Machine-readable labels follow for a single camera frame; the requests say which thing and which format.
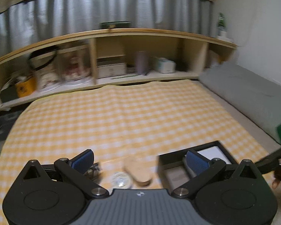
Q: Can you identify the small black white-lined box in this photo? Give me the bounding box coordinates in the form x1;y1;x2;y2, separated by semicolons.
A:
197;146;233;165

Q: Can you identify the wooden shelf unit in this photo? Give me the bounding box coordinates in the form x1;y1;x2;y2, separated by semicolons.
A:
0;28;239;111

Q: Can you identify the black storage box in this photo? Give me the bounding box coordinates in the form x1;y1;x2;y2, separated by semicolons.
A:
157;140;240;191

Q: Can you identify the black and white bag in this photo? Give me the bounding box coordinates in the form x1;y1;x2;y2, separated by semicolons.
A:
28;49;59;73

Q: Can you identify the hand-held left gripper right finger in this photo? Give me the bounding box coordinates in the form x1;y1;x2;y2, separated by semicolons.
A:
171;148;263;199

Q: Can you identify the dark box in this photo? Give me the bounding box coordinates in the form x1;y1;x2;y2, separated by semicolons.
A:
0;86;19;104

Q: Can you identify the grey curtain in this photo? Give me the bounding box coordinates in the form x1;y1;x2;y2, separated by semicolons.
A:
0;0;215;61

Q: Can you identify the white drawer box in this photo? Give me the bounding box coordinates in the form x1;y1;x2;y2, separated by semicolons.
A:
97;56;127;79

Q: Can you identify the yellow box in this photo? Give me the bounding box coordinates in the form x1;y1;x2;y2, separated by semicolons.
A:
16;77;37;98

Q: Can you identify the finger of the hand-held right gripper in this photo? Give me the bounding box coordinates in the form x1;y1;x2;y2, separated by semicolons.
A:
255;148;281;175

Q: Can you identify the clear plastic case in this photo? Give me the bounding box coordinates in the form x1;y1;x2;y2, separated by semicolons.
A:
85;161;104;181

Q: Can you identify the green flat box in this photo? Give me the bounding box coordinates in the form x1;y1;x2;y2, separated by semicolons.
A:
100;21;132;29

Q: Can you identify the purple cup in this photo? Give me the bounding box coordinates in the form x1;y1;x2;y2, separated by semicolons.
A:
135;51;148;76

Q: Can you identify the white tissue box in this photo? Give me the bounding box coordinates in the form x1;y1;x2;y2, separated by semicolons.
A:
154;57;176;74

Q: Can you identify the small round clear container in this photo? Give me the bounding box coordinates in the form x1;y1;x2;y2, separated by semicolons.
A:
111;172;133;189

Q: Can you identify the yellow checkered cloth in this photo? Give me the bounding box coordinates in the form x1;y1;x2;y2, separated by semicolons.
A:
0;81;276;225

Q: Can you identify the dark grey object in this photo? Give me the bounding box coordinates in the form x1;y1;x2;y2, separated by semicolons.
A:
0;111;20;144

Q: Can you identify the green and white bottle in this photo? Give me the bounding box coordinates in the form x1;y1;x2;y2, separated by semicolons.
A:
216;12;227;38

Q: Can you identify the grey pillow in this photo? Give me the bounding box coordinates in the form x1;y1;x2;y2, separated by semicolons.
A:
199;64;281;146

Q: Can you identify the green stick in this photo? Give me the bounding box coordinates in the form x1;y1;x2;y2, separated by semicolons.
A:
110;73;144;79

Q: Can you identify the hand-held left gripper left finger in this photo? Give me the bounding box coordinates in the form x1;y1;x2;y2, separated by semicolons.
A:
22;149;109;200

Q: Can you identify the round cork coaster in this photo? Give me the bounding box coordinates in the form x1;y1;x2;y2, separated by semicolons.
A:
123;156;154;188

